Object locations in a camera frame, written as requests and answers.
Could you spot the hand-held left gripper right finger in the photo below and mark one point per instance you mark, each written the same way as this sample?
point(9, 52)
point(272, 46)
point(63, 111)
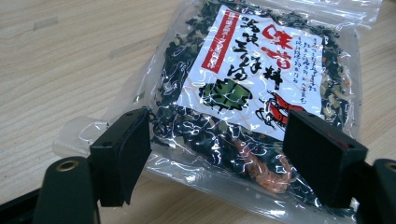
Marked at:
point(320, 158)

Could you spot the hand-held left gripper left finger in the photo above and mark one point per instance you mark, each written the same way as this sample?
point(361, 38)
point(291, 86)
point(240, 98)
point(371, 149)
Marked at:
point(120, 161)

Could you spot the clear dried seaweed packet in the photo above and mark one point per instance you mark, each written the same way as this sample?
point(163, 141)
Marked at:
point(249, 77)

